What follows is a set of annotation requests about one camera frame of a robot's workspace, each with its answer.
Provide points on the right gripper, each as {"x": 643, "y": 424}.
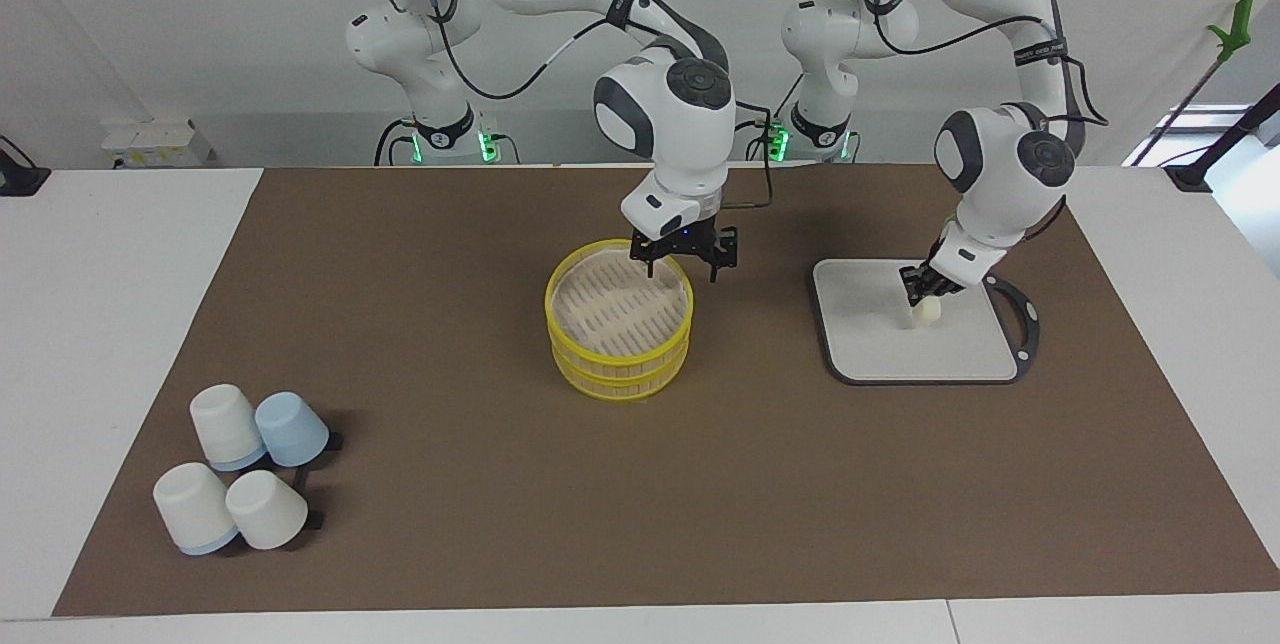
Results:
{"x": 670, "y": 209}

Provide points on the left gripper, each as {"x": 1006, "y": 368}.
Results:
{"x": 975, "y": 249}

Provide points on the white steamed bun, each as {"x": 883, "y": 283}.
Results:
{"x": 929, "y": 314}

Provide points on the yellow steamer tier with liner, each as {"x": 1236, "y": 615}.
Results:
{"x": 618, "y": 364}

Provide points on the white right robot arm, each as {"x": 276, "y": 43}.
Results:
{"x": 680, "y": 124}

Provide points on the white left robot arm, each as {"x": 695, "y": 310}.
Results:
{"x": 1000, "y": 154}

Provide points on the white mesh steamer liner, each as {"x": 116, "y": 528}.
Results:
{"x": 610, "y": 309}

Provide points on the yellow steamer tier with slats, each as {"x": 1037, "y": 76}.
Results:
{"x": 620, "y": 391}

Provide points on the white cutting board grey rim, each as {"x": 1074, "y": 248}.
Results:
{"x": 900, "y": 354}

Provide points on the brown table mat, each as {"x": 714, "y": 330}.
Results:
{"x": 640, "y": 504}

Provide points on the pole with green clip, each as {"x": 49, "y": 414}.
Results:
{"x": 1235, "y": 29}

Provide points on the light blue plastic cup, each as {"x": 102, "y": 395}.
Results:
{"x": 292, "y": 429}

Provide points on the white plastic cup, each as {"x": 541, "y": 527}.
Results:
{"x": 225, "y": 424}
{"x": 195, "y": 509}
{"x": 265, "y": 512}

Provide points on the white yellow power strip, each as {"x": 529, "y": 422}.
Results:
{"x": 150, "y": 139}

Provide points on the black table clamp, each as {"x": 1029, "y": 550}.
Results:
{"x": 20, "y": 179}

